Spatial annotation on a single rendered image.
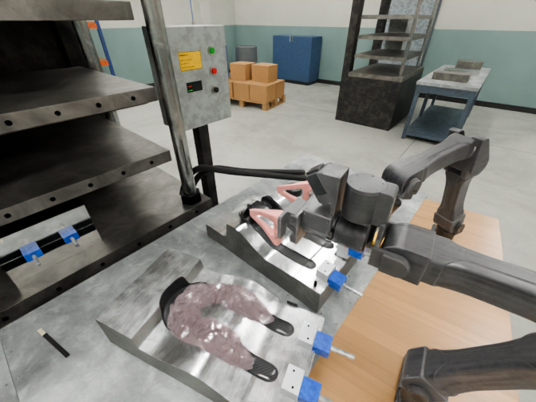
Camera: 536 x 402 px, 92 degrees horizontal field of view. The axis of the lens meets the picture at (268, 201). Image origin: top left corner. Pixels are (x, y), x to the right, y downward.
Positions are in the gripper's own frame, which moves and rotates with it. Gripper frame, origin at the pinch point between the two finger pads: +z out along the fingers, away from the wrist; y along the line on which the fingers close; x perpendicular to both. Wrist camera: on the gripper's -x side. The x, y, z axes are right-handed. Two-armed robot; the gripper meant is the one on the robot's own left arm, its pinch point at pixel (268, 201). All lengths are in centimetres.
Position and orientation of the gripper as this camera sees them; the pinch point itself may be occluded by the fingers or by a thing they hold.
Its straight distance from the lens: 51.8
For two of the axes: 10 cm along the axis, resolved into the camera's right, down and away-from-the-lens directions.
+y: -5.5, 4.8, -6.8
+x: 0.1, 8.2, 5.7
